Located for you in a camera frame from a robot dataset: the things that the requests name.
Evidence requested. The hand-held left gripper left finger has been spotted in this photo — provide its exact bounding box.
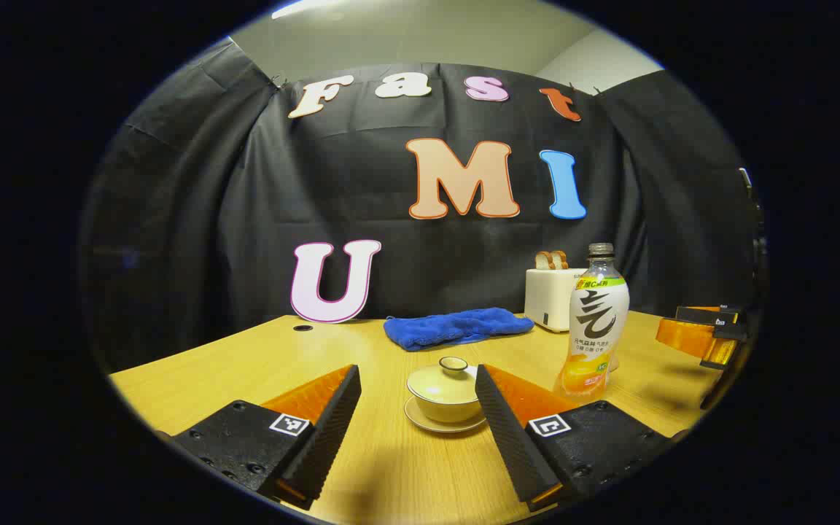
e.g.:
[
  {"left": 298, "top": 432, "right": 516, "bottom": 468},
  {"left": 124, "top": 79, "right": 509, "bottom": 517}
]
[{"left": 171, "top": 363, "right": 362, "bottom": 511}]

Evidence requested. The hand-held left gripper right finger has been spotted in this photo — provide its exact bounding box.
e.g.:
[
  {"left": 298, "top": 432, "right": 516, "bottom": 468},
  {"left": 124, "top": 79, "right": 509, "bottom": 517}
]
[{"left": 474, "top": 363, "right": 676, "bottom": 513}]

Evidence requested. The plastic water bottle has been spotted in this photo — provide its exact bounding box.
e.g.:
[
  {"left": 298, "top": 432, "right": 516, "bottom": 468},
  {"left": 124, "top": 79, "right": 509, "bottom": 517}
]
[{"left": 553, "top": 243, "right": 631, "bottom": 401}]

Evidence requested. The cream teacup lid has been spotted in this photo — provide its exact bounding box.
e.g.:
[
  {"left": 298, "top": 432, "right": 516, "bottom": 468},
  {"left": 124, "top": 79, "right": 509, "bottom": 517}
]
[{"left": 407, "top": 356, "right": 481, "bottom": 406}]

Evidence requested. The cream saucer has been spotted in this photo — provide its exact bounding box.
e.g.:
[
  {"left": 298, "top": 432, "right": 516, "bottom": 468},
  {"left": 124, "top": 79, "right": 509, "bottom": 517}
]
[{"left": 403, "top": 396, "right": 488, "bottom": 435}]

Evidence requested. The blue towel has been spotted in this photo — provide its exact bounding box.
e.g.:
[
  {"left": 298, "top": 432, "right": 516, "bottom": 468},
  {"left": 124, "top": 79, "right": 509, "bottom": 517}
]
[{"left": 383, "top": 307, "right": 536, "bottom": 352}]

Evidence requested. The white toaster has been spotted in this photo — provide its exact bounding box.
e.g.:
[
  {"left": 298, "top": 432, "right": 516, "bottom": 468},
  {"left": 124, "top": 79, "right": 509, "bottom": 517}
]
[{"left": 524, "top": 267, "right": 588, "bottom": 333}]

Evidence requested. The black backdrop cloth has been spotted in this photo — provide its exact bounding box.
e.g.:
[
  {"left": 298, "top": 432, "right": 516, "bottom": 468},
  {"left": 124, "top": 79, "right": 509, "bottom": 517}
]
[{"left": 79, "top": 36, "right": 767, "bottom": 376}]

